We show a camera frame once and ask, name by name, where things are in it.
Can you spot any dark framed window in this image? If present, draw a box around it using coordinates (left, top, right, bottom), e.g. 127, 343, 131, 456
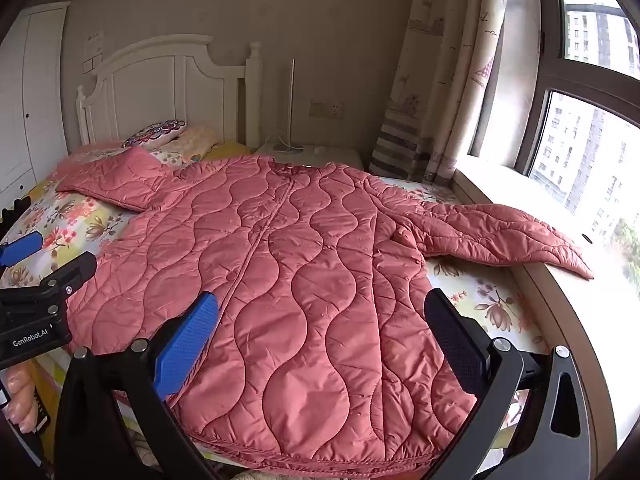
467, 0, 640, 291

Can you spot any stone windowsill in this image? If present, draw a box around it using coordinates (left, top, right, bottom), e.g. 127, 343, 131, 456
452, 154, 640, 461

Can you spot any white wooden headboard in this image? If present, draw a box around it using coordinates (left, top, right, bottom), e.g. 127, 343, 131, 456
75, 34, 263, 153

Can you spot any white wardrobe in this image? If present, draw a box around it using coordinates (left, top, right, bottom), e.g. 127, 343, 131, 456
0, 2, 71, 207

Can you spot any person's left hand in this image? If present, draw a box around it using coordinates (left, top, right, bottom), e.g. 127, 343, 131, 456
2, 364, 39, 432

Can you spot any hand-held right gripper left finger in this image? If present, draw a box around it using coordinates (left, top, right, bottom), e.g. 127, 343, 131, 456
54, 290, 221, 480

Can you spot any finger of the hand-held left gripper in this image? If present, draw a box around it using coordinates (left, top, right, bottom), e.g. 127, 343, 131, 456
0, 251, 97, 311
0, 199, 44, 269

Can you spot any pale peach pillow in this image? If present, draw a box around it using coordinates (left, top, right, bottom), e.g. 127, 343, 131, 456
164, 126, 221, 164

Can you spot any yellow pillow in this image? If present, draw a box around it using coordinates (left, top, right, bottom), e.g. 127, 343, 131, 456
202, 141, 251, 161

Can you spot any mandala patterned pillow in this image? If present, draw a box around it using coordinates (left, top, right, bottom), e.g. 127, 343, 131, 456
122, 119, 187, 149

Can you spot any printed striped curtain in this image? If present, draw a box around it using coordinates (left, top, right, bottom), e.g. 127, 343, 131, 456
369, 0, 514, 184

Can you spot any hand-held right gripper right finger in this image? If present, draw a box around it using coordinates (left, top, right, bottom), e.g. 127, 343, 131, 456
424, 287, 593, 480

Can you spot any white nightstand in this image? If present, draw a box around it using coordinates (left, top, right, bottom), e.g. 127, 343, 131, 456
252, 142, 364, 172

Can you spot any floral bed sheet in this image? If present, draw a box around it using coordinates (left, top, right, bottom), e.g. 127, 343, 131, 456
0, 140, 551, 480

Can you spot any slim silver desk lamp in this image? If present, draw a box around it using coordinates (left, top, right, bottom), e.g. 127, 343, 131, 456
272, 59, 307, 154

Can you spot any pink quilted comforter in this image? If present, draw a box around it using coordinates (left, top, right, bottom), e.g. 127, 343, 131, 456
55, 147, 595, 473

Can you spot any wall socket panel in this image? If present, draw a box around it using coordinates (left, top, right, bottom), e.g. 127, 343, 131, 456
310, 100, 344, 119

